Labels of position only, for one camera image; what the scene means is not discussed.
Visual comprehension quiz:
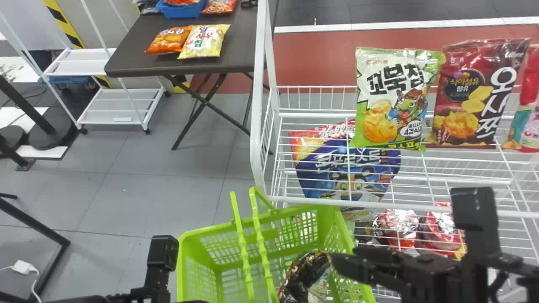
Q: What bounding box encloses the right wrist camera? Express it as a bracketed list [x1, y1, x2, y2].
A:
[449, 187, 502, 263]

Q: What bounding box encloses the dark side table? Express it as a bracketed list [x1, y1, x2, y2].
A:
[104, 0, 280, 151]

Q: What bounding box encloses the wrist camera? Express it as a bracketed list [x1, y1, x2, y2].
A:
[449, 187, 502, 263]
[143, 235, 180, 295]

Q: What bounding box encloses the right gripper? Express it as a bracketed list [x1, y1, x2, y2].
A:
[330, 245, 464, 303]

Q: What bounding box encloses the blue basket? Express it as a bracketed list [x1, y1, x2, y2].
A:
[156, 0, 208, 19]

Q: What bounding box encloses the pink snack packet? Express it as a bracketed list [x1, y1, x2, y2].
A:
[501, 45, 539, 153]

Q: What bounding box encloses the yellow snack packet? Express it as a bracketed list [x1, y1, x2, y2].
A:
[177, 24, 231, 60]

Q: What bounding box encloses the green basket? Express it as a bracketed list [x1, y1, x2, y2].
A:
[176, 187, 376, 303]

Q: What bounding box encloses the white wire rack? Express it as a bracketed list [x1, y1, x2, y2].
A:
[250, 0, 539, 303]

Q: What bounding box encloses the white shelf trolley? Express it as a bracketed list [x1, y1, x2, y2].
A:
[0, 0, 167, 136]

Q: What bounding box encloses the dark red snack packet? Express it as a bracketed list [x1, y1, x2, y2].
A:
[422, 38, 532, 149]

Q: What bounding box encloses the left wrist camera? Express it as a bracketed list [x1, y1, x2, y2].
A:
[143, 235, 180, 295]

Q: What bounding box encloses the striped post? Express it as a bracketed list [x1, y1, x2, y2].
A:
[42, 0, 112, 89]

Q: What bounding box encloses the blue snack packet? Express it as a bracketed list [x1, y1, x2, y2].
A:
[288, 120, 402, 202]

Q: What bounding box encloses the orange snack packet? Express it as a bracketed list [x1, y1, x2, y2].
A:
[201, 0, 239, 16]
[144, 26, 193, 55]

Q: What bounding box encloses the green snack packet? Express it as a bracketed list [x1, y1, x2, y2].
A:
[350, 47, 446, 152]

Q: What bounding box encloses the black snack packet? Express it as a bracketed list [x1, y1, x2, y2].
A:
[277, 251, 334, 303]

